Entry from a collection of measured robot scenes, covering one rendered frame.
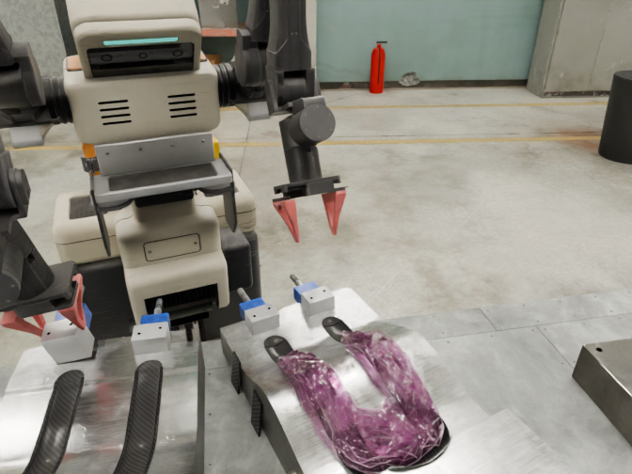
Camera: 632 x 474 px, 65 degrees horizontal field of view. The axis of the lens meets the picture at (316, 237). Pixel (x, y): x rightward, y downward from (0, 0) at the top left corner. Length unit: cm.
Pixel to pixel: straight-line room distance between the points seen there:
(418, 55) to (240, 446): 568
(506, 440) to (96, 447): 50
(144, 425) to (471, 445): 41
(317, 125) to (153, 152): 39
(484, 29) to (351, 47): 153
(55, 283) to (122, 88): 41
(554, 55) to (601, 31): 50
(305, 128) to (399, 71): 544
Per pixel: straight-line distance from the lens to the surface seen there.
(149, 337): 79
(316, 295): 88
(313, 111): 76
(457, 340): 95
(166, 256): 116
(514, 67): 658
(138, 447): 70
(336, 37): 598
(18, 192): 66
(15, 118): 103
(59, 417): 77
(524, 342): 99
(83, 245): 142
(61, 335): 79
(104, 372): 79
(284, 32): 81
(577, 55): 630
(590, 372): 91
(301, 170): 81
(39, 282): 73
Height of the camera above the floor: 141
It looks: 30 degrees down
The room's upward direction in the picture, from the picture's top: straight up
